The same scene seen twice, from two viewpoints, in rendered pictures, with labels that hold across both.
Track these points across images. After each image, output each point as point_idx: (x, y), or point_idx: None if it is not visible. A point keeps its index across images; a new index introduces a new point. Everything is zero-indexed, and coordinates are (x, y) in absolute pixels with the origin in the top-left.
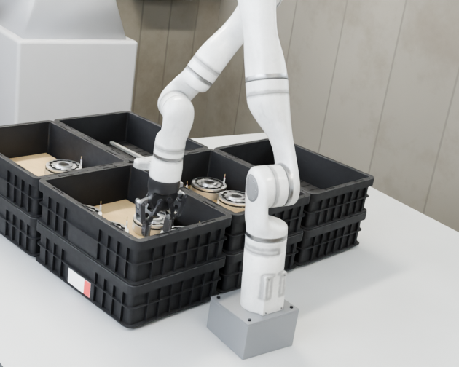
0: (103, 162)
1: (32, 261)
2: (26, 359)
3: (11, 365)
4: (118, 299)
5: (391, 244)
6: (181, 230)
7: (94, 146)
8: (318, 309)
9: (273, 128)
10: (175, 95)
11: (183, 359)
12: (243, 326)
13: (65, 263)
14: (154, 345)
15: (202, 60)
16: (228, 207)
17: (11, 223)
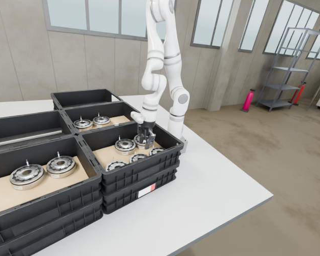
0: (51, 149)
1: (103, 218)
2: (206, 217)
3: (214, 223)
4: (170, 173)
5: None
6: (168, 131)
7: (35, 146)
8: None
9: (179, 73)
10: (159, 75)
11: (189, 165)
12: (186, 143)
13: (135, 192)
14: (183, 172)
15: (162, 52)
16: (107, 124)
17: (71, 223)
